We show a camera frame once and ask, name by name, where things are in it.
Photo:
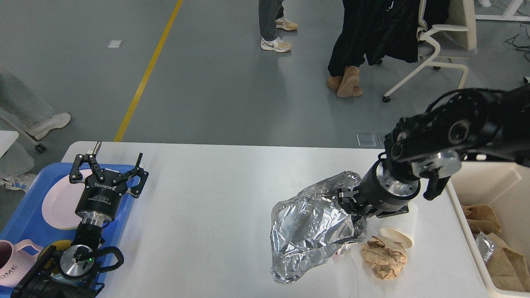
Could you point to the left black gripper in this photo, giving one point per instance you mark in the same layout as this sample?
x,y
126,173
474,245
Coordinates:
x,y
101,194

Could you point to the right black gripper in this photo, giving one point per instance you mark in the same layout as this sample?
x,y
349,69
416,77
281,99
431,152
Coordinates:
x,y
379,194

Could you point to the pink plate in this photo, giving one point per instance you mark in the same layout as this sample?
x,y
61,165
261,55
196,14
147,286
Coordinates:
x,y
61,200

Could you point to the foil sheet front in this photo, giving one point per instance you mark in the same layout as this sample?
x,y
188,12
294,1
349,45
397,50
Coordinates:
x,y
309,228

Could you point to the pink home mug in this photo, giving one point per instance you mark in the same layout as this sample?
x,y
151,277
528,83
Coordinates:
x,y
14,262

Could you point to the foil tray with paper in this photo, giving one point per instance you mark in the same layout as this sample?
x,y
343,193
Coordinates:
x,y
486,246

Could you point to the large brown paper bag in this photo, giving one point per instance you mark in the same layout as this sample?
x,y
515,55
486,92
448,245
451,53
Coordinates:
x,y
507,268

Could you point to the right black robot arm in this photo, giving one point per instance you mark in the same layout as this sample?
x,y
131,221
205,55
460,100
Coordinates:
x,y
433,145

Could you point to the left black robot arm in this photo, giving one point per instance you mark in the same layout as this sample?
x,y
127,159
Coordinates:
x,y
76,269

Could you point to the flattened white paper cup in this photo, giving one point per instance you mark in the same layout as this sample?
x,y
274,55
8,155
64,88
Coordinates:
x,y
400,228

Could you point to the crushed red soda can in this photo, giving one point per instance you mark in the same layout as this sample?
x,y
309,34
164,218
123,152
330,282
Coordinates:
x,y
343,249

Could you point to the crumpled brown paper ball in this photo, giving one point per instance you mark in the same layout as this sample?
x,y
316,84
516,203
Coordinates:
x,y
385,257

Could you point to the blue plastic tray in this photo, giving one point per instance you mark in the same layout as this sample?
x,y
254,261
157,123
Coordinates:
x,y
27,221

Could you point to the white chair at left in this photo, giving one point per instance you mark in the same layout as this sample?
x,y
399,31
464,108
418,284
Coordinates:
x,y
16,163

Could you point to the person in grey trousers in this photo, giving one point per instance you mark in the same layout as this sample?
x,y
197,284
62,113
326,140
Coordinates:
x,y
16,95

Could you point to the beige plastic bin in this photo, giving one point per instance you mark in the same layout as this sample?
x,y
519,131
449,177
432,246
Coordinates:
x,y
506,188

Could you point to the white office chair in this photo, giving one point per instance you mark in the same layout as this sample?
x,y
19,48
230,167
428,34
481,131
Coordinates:
x,y
438,46

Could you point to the person in black clothes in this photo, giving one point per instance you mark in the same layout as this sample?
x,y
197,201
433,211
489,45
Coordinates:
x,y
372,30

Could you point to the person in grey jeans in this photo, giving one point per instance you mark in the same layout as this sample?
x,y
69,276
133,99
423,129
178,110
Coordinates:
x,y
271,17

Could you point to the white desk leg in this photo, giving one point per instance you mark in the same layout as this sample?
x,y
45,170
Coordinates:
x,y
502,10

